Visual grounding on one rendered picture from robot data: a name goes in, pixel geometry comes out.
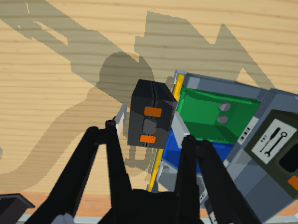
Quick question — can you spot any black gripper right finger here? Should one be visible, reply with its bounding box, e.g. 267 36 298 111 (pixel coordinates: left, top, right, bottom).
171 111 260 224

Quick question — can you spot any blue open bin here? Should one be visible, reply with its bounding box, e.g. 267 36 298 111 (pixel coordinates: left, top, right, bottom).
163 127 235 174

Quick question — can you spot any yellow bar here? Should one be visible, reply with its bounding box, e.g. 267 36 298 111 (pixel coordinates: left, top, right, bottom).
148 74 184 192

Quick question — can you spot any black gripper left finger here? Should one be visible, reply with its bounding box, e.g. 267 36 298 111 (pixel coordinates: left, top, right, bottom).
24 104 142 224

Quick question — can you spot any grey open bin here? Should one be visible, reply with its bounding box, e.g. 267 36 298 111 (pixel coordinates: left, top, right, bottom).
156 157 206 195

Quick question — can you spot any green bin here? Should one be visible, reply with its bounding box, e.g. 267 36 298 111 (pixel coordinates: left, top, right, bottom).
176 85 261 144

